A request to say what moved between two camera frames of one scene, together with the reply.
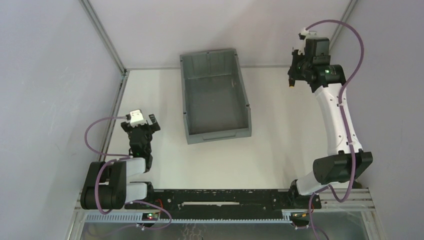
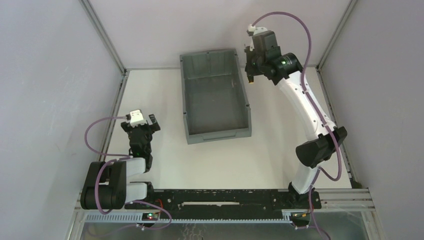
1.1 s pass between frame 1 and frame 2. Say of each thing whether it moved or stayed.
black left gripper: stayed
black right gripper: moved
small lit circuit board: stayed
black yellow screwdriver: moved
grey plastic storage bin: stayed
